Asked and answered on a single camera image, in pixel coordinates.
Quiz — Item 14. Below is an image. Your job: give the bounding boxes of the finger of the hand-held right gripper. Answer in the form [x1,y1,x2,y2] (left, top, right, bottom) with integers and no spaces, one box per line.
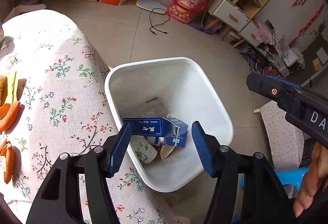
[246,72,305,118]
[265,76,303,90]

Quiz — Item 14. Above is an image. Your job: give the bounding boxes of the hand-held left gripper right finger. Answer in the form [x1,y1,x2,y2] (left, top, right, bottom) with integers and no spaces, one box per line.
[191,121,293,224]

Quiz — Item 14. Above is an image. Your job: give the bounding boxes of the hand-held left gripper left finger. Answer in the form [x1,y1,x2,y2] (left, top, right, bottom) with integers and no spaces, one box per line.
[26,122,132,224]

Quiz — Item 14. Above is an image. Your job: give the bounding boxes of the white paper cup green print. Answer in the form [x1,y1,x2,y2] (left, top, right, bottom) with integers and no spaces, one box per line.
[132,136,158,164]

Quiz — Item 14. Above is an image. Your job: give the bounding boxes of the blue white carton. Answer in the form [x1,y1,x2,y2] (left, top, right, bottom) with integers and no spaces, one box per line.
[164,130,188,148]

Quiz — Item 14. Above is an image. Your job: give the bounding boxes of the blue milk carton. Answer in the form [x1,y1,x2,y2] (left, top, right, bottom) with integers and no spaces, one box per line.
[123,117,189,137]

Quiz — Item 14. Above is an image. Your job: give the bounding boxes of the red instant noodle bowl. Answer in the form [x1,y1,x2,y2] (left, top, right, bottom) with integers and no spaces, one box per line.
[157,145,177,160]

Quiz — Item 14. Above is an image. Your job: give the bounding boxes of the clear plastic wrapper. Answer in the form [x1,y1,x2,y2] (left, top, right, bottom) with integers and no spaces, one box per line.
[140,96,170,118]

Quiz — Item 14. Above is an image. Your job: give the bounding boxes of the white plastic trash bin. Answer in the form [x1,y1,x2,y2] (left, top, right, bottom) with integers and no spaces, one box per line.
[104,57,234,193]

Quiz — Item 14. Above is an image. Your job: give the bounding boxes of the person's right hand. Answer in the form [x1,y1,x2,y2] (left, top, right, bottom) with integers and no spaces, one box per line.
[293,141,328,217]

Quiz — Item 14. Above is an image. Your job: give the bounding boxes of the white cardboard box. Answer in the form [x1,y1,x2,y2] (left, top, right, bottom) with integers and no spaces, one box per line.
[273,45,305,77]

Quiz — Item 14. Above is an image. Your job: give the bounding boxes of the floral padded stool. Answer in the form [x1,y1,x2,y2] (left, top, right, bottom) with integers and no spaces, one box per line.
[253,100,305,171]

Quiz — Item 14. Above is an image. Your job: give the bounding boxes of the pink printed bag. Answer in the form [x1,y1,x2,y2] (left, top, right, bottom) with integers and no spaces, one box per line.
[252,27,282,48]

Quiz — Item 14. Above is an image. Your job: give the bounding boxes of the blue plastic stool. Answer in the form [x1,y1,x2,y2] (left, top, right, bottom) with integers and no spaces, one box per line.
[238,166,312,199]

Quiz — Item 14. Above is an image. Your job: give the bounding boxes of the white wooden shelf cabinet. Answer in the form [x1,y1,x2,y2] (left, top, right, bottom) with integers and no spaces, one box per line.
[208,0,273,48]

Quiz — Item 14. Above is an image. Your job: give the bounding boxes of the purple soft item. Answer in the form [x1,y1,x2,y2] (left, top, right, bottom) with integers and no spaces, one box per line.
[190,22,216,35]

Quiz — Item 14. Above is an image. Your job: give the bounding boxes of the floral white tablecloth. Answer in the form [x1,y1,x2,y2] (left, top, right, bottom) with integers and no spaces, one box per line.
[0,9,185,224]

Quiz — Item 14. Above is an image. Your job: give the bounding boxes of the red gift bag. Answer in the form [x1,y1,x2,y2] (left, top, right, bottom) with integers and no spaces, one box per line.
[166,0,209,25]

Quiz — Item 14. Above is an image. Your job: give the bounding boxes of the yellow snack packet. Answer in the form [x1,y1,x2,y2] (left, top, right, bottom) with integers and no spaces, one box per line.
[0,72,27,104]

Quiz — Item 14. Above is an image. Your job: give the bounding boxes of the pale round floor pad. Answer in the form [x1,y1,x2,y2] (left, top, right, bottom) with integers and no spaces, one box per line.
[136,0,167,15]

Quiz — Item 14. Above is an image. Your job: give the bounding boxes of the tangle of cables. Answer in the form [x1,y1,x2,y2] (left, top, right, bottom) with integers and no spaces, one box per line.
[239,47,274,76]

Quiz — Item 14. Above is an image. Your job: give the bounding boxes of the black cable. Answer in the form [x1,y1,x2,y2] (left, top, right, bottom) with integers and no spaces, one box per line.
[149,8,170,35]

